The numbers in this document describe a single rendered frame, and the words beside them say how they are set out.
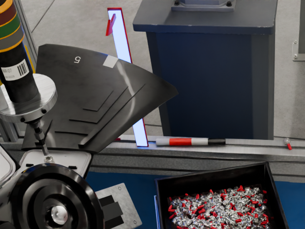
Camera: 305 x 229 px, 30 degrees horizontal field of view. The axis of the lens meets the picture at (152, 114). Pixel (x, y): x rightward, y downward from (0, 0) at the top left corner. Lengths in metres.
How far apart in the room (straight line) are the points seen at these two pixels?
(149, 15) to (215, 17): 0.15
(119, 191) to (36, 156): 0.20
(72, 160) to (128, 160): 0.49
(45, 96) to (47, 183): 0.09
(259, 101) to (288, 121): 1.07
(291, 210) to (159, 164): 0.31
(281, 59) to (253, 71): 1.45
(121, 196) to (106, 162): 0.33
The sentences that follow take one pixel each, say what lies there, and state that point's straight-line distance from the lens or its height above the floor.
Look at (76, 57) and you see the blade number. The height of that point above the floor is 1.18.
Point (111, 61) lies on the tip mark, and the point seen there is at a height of 1.16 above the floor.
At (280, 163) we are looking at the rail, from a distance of 1.15.
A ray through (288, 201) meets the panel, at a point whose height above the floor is 0.69.
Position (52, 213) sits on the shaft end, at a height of 1.23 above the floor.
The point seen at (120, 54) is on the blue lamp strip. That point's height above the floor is 1.10.
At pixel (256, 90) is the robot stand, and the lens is 1.35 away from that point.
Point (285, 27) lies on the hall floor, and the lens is 2.96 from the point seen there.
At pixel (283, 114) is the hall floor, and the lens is 2.47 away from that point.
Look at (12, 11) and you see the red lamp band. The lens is 0.57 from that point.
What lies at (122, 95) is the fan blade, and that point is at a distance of 0.82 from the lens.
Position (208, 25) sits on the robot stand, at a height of 1.00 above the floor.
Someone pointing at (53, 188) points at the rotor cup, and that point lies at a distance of 0.62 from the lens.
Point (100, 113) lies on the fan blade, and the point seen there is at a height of 1.18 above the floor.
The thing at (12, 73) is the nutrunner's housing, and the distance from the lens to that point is 0.60.
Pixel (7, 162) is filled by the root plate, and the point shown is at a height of 1.25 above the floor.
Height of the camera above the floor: 1.69
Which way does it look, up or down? 42 degrees down
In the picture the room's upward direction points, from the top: 10 degrees counter-clockwise
